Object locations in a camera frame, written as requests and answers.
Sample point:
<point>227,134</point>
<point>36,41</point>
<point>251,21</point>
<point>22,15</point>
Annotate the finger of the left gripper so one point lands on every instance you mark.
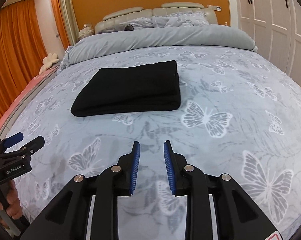
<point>10,141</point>
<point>33,146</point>

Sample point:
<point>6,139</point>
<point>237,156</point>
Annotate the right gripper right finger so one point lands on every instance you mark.
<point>237,215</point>

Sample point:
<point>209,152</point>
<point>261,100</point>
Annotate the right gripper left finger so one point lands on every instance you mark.
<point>82,199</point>

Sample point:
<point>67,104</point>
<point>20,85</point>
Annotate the black pants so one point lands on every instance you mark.
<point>145,88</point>

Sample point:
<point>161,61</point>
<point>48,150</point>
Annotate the left hand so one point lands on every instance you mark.
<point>14,209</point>

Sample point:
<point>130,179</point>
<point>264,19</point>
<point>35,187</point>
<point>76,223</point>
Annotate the pink bench cushion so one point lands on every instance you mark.
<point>24,98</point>

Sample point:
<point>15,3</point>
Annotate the white flower plush cushion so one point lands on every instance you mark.
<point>48,62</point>

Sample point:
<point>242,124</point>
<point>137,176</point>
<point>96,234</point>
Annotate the butterfly print grey bedsheet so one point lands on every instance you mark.
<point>239,114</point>

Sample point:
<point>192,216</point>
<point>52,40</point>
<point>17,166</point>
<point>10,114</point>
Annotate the narrow orange curtain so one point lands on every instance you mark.
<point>56,7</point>

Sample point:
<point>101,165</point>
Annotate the white flower bedside lamp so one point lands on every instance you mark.
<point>86,31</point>

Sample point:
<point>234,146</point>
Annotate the beige padded headboard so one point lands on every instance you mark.
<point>112,20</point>

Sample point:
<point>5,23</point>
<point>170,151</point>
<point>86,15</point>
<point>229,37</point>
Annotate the dark grey rolled blanket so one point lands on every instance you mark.
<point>129,27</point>

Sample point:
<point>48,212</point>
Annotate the grey folded duvet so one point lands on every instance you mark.
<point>100,45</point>

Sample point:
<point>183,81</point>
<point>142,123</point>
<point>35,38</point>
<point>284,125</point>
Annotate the grey butterfly pillow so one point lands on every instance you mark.
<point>179,19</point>

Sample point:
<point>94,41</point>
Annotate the white wardrobe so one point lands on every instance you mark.
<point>275,26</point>

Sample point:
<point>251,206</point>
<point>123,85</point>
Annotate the wall switch panel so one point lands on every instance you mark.
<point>214,7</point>

